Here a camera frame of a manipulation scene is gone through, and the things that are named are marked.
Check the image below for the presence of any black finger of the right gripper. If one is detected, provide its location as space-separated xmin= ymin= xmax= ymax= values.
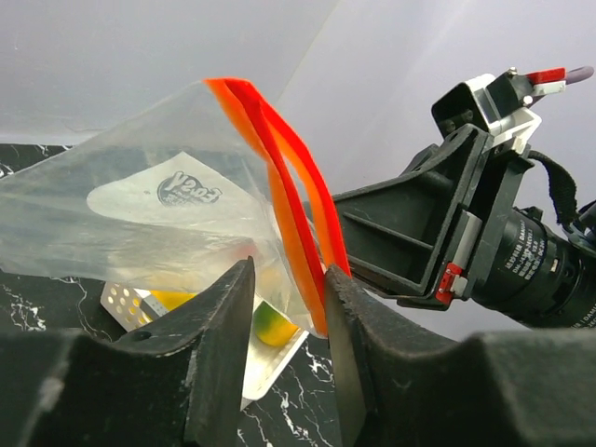
xmin=332 ymin=125 xmax=494 ymax=310

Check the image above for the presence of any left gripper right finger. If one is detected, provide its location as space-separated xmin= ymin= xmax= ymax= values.
xmin=324 ymin=266 xmax=595 ymax=446

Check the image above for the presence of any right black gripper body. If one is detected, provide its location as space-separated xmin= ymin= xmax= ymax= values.
xmin=432 ymin=143 xmax=595 ymax=329

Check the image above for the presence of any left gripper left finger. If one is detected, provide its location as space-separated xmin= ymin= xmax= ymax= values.
xmin=1 ymin=259 xmax=255 ymax=446

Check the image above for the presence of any green yellow mango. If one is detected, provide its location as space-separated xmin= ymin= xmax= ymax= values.
xmin=252 ymin=302 xmax=299 ymax=347

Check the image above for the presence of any white plastic basket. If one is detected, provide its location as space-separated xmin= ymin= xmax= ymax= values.
xmin=99 ymin=280 xmax=311 ymax=413

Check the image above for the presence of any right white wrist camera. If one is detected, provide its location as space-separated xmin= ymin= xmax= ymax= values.
xmin=431 ymin=67 xmax=568 ymax=146

